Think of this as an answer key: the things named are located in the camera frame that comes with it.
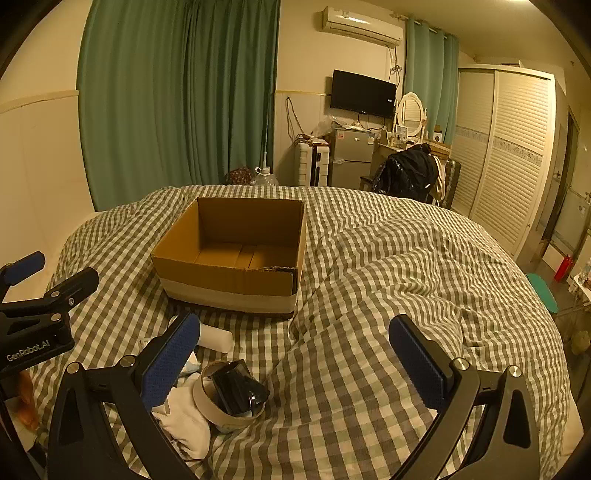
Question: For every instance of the person's left hand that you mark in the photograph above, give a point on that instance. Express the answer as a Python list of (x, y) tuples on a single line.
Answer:
[(27, 406)]

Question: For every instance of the white louvred wardrobe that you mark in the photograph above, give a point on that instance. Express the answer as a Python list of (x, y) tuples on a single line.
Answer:
[(508, 152)]

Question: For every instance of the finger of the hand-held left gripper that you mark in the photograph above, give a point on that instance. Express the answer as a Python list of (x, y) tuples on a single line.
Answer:
[(25, 268), (74, 288)]

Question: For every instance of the checkered blanket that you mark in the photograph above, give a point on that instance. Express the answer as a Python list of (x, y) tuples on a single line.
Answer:
[(369, 258)]

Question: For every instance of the patterned brown bag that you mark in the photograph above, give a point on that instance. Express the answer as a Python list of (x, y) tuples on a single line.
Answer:
[(238, 176)]

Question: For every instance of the red fire extinguisher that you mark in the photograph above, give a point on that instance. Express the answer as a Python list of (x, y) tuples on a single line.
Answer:
[(564, 270)]

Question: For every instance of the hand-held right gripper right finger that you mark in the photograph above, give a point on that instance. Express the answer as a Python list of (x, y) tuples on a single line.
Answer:
[(418, 362)]

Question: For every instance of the teal stool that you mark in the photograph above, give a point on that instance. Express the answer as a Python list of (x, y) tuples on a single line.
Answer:
[(542, 288)]

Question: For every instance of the white bottle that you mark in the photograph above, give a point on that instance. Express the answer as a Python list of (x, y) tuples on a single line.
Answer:
[(217, 339)]

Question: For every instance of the white oval mirror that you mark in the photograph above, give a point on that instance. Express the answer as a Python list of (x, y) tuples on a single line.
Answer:
[(411, 110)]

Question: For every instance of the wide green curtain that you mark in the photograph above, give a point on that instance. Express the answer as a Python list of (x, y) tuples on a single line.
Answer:
[(175, 92)]

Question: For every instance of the clear water jug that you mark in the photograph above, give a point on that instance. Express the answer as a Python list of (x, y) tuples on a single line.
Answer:
[(265, 179)]

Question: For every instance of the narrow green curtain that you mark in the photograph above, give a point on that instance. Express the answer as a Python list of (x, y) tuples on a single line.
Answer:
[(434, 69)]

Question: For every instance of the black wall television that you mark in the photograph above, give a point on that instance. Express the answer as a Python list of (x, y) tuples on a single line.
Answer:
[(362, 92)]

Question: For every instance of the brown suitcase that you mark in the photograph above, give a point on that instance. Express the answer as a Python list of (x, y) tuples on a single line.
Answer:
[(452, 184)]

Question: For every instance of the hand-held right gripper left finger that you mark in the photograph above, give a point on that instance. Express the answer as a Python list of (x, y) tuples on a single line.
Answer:
[(170, 362)]

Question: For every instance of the clear plastic bag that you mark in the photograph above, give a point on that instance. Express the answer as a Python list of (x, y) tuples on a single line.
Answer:
[(325, 127)]

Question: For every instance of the wooden dressing table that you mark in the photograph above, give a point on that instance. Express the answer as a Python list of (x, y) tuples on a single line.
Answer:
[(387, 150)]

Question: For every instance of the white air conditioner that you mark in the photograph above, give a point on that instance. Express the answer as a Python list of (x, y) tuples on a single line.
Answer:
[(360, 25)]

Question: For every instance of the brown cardboard box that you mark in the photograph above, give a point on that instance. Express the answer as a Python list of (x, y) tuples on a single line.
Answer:
[(221, 286)]

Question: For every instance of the white suitcase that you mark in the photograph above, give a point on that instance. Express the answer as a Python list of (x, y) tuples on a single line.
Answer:
[(313, 164)]

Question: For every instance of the silver fridge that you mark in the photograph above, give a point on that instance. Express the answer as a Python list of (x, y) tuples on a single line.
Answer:
[(353, 157)]

